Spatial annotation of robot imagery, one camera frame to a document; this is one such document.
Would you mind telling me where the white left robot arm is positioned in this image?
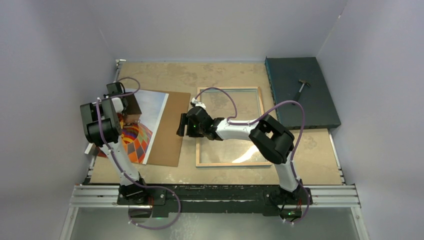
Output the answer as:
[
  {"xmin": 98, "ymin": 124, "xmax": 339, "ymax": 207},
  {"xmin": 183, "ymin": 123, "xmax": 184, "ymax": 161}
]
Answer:
[{"xmin": 80, "ymin": 81, "xmax": 190, "ymax": 205}]

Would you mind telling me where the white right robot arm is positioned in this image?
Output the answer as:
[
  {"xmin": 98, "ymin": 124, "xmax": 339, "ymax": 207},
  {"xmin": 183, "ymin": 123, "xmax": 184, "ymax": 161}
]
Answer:
[{"xmin": 176, "ymin": 106, "xmax": 302, "ymax": 204}]

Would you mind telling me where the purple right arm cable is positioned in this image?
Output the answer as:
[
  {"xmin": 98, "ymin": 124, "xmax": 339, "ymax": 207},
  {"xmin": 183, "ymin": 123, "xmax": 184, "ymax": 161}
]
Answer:
[{"xmin": 192, "ymin": 87, "xmax": 312, "ymax": 226}]

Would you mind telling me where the brown backing board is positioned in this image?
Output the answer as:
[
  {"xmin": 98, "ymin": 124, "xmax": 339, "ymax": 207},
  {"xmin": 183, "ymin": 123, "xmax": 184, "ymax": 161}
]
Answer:
[{"xmin": 143, "ymin": 90, "xmax": 191, "ymax": 167}]

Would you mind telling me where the blue wooden picture frame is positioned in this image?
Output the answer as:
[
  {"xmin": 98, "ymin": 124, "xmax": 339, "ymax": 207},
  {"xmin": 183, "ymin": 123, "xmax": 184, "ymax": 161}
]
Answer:
[{"xmin": 195, "ymin": 86, "xmax": 273, "ymax": 168}]

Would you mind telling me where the hot air balloon photo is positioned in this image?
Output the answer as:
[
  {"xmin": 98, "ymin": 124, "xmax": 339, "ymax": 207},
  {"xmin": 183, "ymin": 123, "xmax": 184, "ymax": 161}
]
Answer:
[{"xmin": 80, "ymin": 88, "xmax": 166, "ymax": 164}]

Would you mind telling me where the dark grey flat box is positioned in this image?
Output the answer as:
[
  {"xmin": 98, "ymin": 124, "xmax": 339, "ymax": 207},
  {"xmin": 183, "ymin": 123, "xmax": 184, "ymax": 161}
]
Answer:
[{"xmin": 264, "ymin": 57, "xmax": 341, "ymax": 130}]

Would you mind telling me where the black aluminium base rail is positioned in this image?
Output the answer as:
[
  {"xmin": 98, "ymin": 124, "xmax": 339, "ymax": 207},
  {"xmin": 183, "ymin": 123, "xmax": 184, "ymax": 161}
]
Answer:
[{"xmin": 69, "ymin": 184, "xmax": 360, "ymax": 218}]

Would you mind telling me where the claw hammer with grey handle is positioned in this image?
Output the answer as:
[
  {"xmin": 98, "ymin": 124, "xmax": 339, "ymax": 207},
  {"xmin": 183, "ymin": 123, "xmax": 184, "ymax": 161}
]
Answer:
[{"xmin": 292, "ymin": 79, "xmax": 311, "ymax": 102}]

